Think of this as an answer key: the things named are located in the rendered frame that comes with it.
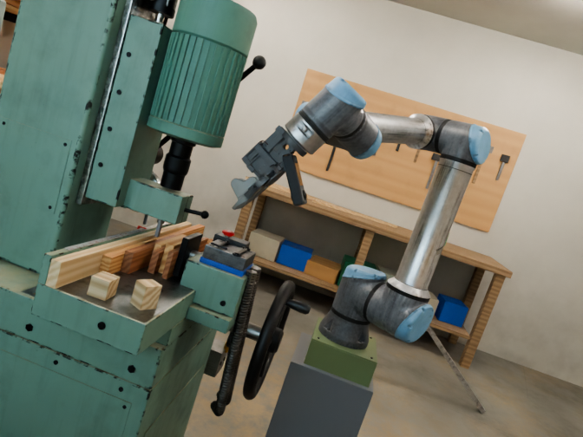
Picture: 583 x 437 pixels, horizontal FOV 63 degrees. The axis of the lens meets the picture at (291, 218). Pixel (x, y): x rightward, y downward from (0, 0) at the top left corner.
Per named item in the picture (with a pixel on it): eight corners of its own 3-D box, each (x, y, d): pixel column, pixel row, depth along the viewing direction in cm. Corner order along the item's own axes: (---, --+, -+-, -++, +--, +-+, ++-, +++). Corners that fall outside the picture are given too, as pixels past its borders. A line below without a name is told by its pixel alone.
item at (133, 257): (127, 274, 99) (134, 253, 98) (119, 270, 99) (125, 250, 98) (175, 253, 123) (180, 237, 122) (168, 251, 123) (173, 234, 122)
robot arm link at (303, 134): (327, 143, 109) (322, 140, 100) (311, 158, 110) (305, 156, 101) (301, 114, 110) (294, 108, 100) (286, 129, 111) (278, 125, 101)
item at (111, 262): (107, 276, 94) (111, 257, 94) (97, 272, 94) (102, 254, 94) (201, 238, 147) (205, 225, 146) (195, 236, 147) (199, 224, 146)
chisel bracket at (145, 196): (173, 231, 110) (183, 197, 109) (119, 211, 112) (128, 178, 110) (186, 227, 117) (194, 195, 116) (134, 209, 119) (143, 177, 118)
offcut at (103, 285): (115, 295, 87) (120, 277, 86) (104, 301, 83) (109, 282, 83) (98, 289, 87) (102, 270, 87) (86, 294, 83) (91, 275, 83)
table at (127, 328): (186, 378, 79) (197, 345, 78) (28, 314, 83) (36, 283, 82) (266, 288, 138) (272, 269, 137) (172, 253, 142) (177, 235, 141)
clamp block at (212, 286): (232, 319, 101) (244, 280, 99) (174, 297, 103) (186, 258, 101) (249, 300, 115) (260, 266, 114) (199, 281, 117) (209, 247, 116)
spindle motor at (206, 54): (205, 148, 101) (247, 2, 97) (131, 124, 103) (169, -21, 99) (229, 151, 118) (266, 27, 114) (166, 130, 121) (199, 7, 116)
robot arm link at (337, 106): (376, 112, 104) (356, 85, 96) (333, 151, 106) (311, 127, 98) (354, 91, 110) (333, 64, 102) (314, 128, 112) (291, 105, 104)
